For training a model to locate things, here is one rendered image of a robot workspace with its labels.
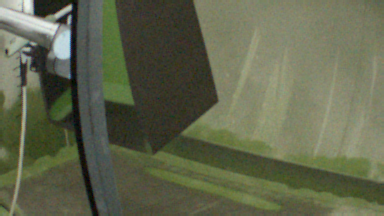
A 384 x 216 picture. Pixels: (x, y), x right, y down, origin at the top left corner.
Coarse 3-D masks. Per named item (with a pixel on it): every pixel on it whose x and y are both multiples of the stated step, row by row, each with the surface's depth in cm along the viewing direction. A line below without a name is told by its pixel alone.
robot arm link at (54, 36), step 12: (0, 12) 293; (12, 12) 294; (24, 12) 297; (0, 24) 293; (12, 24) 293; (24, 24) 293; (36, 24) 293; (48, 24) 294; (60, 24) 296; (24, 36) 295; (36, 36) 294; (48, 36) 293; (60, 36) 291; (48, 48) 296; (60, 48) 293
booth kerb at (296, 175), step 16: (176, 144) 471; (192, 144) 464; (208, 144) 457; (192, 160) 467; (208, 160) 460; (224, 160) 453; (240, 160) 447; (256, 160) 440; (272, 160) 433; (288, 160) 427; (256, 176) 442; (272, 176) 435; (288, 176) 428; (304, 176) 420; (320, 176) 413; (336, 176) 404; (352, 176) 396; (336, 192) 406; (352, 192) 397; (368, 192) 388
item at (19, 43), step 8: (64, 8) 346; (48, 16) 339; (56, 16) 341; (16, 40) 322; (24, 40) 324; (8, 48) 317; (16, 48) 321; (8, 56) 319; (24, 64) 330; (24, 72) 332; (24, 80) 333
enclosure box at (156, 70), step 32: (32, 0) 373; (64, 0) 396; (128, 0) 343; (160, 0) 356; (192, 0) 369; (128, 32) 347; (160, 32) 360; (192, 32) 372; (128, 64) 352; (160, 64) 363; (192, 64) 375; (64, 96) 410; (128, 96) 406; (160, 96) 365; (192, 96) 378; (128, 128) 386; (160, 128) 368
